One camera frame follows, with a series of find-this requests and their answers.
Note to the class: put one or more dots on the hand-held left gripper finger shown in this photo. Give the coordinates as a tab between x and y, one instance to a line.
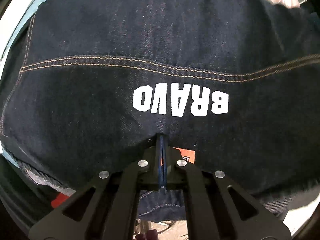
159	160
164	162

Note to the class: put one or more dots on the dark denim jacket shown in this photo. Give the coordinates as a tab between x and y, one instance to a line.
100	105

